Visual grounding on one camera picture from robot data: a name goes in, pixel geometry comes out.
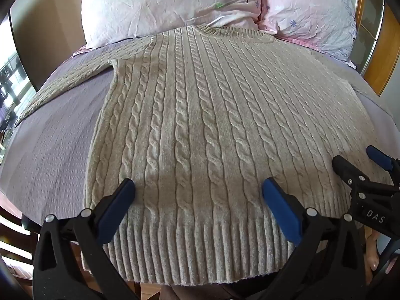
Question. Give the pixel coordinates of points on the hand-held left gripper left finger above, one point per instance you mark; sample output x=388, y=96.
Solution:
x=116, y=207

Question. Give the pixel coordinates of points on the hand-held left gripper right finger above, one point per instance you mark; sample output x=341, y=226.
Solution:
x=280, y=208

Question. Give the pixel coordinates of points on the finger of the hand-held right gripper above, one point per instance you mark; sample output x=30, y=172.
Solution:
x=345, y=168
x=378, y=157

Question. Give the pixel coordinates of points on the person's right hand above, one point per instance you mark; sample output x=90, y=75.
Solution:
x=372, y=254

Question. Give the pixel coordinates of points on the purple bed sheet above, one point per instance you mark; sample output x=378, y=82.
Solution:
x=62, y=131

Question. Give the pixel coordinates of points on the wooden headboard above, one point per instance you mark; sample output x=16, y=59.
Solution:
x=390, y=53

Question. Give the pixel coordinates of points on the window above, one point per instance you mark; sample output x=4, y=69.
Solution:
x=14, y=84

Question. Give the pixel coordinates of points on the pink floral pillow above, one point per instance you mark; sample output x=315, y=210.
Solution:
x=312, y=9

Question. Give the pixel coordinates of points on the white floral pillow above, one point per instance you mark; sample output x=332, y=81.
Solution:
x=162, y=6

